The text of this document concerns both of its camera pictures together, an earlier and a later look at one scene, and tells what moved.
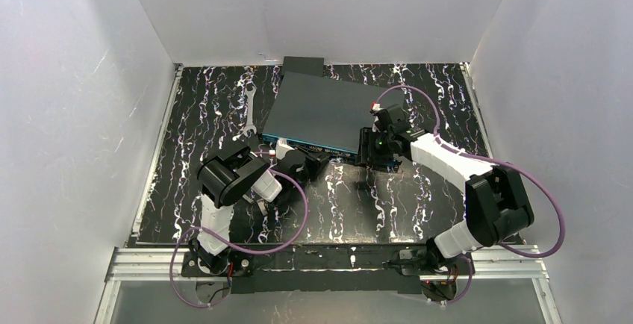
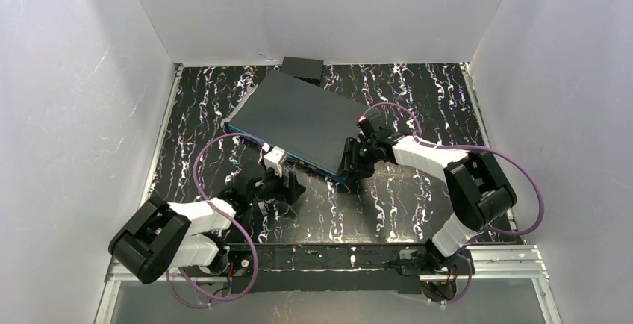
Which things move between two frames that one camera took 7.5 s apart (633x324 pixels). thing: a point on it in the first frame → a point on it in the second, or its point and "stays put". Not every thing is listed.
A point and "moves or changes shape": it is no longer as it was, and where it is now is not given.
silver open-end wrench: (250, 93) → (251, 88)
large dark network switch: (328, 113) moves or changes shape
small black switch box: (307, 65) stays put
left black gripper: (310, 161) → (285, 183)
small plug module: (262, 206) stays put
